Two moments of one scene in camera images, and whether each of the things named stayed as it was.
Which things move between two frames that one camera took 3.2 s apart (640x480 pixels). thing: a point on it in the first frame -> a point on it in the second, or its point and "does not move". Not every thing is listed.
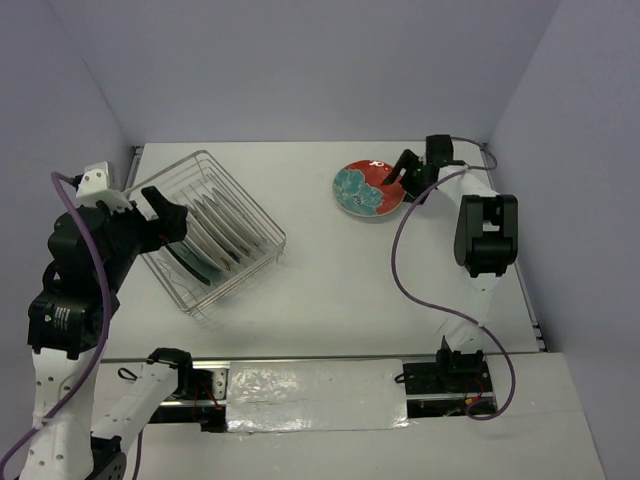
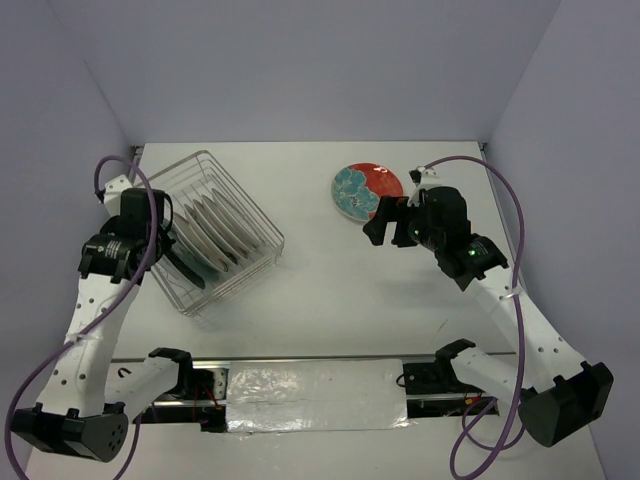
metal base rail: (436, 386) does not move
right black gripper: (408, 160) -> (387, 211)
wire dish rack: (225, 241) does not move
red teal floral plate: (359, 188) does not move
